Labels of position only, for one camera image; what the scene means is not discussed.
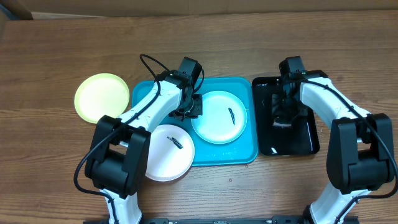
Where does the black rectangular tray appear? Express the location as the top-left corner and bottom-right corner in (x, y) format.
(252, 77), (320, 156)

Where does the pink plate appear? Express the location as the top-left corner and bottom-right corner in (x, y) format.
(146, 124), (195, 182)

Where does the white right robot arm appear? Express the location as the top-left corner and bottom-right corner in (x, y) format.
(272, 56), (397, 223)

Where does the light blue plate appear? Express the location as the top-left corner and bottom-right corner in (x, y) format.
(192, 91), (248, 144)

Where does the brown cardboard backdrop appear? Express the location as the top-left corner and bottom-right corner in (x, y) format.
(1, 0), (397, 19)

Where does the green scrubbing sponge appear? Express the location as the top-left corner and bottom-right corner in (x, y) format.
(272, 122), (292, 128)

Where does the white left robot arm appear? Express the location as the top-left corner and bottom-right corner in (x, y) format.
(73, 57), (204, 223)

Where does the yellow plate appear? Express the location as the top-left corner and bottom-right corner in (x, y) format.
(74, 73), (130, 124)

